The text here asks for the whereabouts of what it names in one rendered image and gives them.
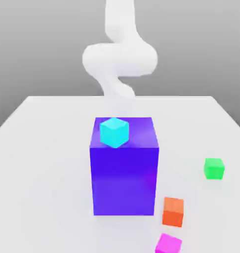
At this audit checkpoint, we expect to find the small cyan cube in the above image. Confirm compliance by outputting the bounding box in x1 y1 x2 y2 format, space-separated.
99 117 130 149

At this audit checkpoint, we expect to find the small orange cube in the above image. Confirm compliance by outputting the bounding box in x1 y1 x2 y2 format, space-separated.
161 197 185 228

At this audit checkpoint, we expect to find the small green cube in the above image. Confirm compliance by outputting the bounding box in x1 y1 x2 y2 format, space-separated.
203 157 225 180

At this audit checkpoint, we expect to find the small magenta cube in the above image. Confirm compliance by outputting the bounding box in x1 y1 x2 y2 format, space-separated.
155 233 183 253

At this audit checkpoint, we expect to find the large purple box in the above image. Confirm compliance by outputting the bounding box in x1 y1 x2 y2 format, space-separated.
89 117 160 216

